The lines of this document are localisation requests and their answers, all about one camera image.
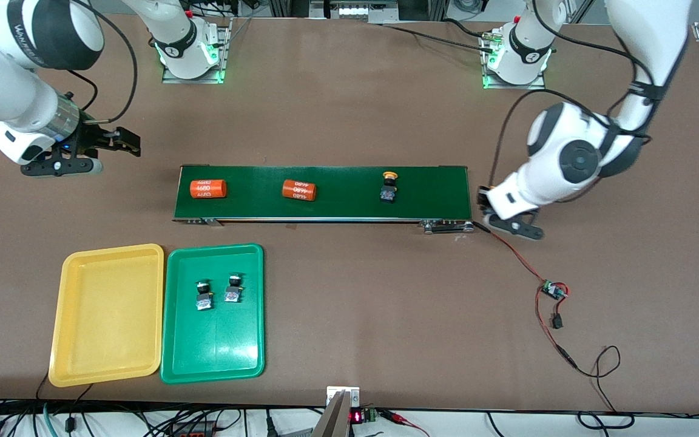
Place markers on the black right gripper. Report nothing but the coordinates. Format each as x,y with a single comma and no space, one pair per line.
91,138

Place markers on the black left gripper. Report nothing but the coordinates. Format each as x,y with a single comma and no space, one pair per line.
483,199

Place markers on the orange 4680 cylinder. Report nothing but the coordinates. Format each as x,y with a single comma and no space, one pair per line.
299,190
207,189

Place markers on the green push button switch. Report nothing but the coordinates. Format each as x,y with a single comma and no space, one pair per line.
234,290
204,297

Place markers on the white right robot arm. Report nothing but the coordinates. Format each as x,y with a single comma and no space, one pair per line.
10,91

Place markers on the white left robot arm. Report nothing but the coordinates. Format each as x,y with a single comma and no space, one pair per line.
568,161

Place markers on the small controller circuit board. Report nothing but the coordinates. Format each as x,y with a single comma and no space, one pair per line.
551,289

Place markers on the green conveyor belt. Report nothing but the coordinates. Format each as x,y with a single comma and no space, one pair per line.
252,200

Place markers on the yellow plastic tray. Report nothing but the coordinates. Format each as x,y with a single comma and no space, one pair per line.
107,315

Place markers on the metal rack device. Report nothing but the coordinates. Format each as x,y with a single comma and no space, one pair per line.
355,9

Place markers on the green plastic tray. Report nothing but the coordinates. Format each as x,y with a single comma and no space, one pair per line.
213,346

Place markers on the red clip lead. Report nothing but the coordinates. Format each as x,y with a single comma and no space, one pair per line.
399,417

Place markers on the red LED display module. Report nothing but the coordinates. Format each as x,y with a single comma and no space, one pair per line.
357,417

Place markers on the black power strip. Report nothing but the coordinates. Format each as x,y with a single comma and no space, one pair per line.
195,430

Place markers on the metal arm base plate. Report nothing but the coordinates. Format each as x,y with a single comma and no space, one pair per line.
516,86
226,60

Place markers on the black inline rocker switch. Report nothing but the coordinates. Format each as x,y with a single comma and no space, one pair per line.
557,321

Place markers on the metal table edge bracket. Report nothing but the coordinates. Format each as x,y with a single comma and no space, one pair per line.
332,391

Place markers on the grey metal mount bar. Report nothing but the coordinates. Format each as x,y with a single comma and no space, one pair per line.
332,422

